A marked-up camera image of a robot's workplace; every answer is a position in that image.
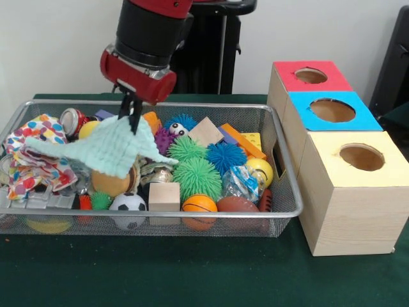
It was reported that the small brown football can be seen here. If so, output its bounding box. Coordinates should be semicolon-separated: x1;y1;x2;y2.
217;196;260;212

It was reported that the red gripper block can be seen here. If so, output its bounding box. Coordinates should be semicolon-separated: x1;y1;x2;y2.
100;44;178;134

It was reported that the colourful polka dot cloth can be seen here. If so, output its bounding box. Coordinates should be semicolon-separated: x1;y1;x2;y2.
4;114;79;201

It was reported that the dark green tablecloth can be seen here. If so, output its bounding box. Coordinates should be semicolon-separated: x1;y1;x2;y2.
0;93;409;307
378;102;409;135

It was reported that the small orange basketball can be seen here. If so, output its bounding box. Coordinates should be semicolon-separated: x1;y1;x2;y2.
181;194;219;212

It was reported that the mint green waffle cloth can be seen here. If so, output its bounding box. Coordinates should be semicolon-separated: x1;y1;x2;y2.
24;114;180;180

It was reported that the clear plastic packet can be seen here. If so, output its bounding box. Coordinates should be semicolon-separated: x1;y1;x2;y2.
222;166;266;203

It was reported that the green spiky rubber ball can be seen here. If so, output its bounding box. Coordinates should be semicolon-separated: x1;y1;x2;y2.
171;157;223;202

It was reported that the blue spiky rubber ball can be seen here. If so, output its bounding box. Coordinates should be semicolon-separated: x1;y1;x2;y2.
206;142;249;176

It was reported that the wooden box with three holes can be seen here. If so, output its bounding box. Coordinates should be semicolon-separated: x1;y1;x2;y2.
267;60;409;256

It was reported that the shallow wire mesh bin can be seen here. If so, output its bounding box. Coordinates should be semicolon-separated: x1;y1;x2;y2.
0;99;304;238

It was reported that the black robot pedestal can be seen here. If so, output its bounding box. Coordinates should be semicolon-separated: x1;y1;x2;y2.
169;0;258;95

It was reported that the small soccer ball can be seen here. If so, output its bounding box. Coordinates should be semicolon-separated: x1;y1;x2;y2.
109;191;148;212

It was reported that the yellow ball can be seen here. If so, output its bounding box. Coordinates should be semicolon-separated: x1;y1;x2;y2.
245;159;275;189

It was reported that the plain wooden block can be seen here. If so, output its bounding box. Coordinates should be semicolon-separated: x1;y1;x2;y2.
188;116;226;147
148;182;181;212

